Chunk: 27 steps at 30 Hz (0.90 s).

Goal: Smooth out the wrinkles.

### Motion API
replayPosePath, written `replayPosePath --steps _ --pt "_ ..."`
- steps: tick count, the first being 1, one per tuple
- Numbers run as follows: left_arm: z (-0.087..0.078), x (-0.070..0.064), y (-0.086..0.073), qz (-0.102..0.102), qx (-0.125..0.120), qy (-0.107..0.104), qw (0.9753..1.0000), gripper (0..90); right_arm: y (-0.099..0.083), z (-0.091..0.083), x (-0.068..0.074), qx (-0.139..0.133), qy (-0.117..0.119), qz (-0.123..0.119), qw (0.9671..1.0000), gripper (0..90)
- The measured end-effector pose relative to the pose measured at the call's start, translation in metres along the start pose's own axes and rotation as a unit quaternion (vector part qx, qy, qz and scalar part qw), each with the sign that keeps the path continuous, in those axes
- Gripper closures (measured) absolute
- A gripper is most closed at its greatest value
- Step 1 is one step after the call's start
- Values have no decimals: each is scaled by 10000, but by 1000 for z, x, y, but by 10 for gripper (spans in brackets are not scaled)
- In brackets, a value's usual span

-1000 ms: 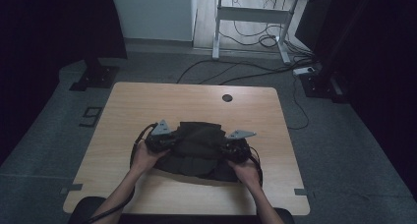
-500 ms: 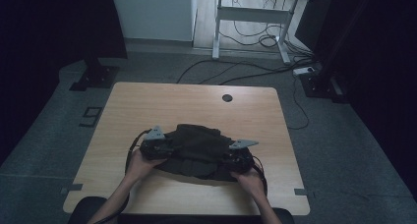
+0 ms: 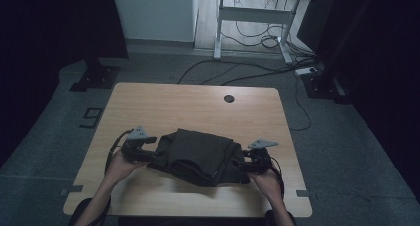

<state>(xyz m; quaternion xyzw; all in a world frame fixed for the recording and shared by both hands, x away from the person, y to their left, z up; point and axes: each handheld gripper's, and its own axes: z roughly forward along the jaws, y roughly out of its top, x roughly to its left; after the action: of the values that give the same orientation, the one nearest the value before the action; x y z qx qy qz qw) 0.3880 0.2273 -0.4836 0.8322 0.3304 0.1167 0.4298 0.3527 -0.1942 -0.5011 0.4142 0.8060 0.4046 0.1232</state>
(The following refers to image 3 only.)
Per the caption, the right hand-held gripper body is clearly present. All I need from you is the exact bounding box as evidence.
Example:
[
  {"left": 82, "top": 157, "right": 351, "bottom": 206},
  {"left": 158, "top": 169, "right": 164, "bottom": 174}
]
[{"left": 247, "top": 139, "right": 280, "bottom": 174}]

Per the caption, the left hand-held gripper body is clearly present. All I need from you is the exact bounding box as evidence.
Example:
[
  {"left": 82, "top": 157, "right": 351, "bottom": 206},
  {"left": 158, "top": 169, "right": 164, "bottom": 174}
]
[{"left": 120, "top": 126, "right": 149, "bottom": 163}]

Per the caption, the dark grey garment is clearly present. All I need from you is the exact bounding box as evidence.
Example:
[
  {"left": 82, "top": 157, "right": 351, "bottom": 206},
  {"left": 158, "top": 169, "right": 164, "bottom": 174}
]
[{"left": 147, "top": 128, "right": 252, "bottom": 188}]

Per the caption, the person's left hand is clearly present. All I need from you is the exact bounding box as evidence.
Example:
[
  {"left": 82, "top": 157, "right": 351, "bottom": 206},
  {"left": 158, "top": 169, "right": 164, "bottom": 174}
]
[{"left": 105, "top": 150, "right": 147, "bottom": 187}]

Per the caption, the person's right hand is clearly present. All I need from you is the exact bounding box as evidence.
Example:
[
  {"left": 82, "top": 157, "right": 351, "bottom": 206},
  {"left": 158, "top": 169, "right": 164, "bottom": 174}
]
[{"left": 249, "top": 168, "right": 284, "bottom": 200}]

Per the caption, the black stand with square base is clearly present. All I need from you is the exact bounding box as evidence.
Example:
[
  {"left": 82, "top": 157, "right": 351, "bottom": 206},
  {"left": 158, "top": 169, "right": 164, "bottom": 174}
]
[{"left": 68, "top": 56, "right": 122, "bottom": 93}]

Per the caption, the black stand with long base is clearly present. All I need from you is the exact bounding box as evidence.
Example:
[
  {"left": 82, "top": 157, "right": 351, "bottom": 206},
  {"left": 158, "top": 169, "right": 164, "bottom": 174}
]
[{"left": 300, "top": 0, "right": 380, "bottom": 105}]

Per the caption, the white power strip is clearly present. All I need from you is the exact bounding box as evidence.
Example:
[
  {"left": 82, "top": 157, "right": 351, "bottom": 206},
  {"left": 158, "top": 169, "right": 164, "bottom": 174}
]
[{"left": 294, "top": 66, "right": 319, "bottom": 77}]

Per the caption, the black curtain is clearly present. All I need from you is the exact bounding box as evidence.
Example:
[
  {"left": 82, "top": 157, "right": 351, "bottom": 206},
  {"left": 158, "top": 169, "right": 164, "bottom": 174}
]
[
  {"left": 315, "top": 0, "right": 420, "bottom": 200},
  {"left": 0, "top": 0, "right": 129, "bottom": 170}
]

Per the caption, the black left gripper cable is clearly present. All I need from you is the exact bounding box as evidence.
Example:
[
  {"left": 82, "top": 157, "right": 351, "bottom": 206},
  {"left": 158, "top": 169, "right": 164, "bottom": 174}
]
[{"left": 104, "top": 129, "right": 134, "bottom": 177}]

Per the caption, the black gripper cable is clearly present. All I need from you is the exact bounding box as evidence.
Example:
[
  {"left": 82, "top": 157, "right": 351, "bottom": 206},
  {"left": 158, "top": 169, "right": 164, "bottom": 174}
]
[
  {"left": 104, "top": 129, "right": 134, "bottom": 177},
  {"left": 270, "top": 156, "right": 286, "bottom": 200}
]

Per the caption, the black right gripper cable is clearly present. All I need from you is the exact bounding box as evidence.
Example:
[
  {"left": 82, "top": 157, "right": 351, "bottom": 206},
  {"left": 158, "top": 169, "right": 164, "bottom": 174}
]
[{"left": 270, "top": 156, "right": 286, "bottom": 200}]

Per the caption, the thin black looped floor cable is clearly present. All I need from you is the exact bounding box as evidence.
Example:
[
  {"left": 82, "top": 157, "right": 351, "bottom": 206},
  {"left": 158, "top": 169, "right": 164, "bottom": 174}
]
[{"left": 289, "top": 76, "right": 312, "bottom": 132}]

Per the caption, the long black floor cable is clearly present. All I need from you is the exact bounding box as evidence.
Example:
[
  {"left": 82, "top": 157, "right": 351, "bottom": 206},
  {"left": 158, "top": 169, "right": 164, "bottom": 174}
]
[{"left": 177, "top": 58, "right": 318, "bottom": 87}]

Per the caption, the coiled black cable bundle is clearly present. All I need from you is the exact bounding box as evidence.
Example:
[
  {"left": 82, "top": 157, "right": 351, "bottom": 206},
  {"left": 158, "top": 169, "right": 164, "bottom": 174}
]
[{"left": 220, "top": 20, "right": 300, "bottom": 51}]

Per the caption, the white metal desk frame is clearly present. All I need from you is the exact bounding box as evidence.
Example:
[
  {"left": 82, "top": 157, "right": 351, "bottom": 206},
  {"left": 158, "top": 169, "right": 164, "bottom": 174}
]
[{"left": 211, "top": 0, "right": 337, "bottom": 65}]

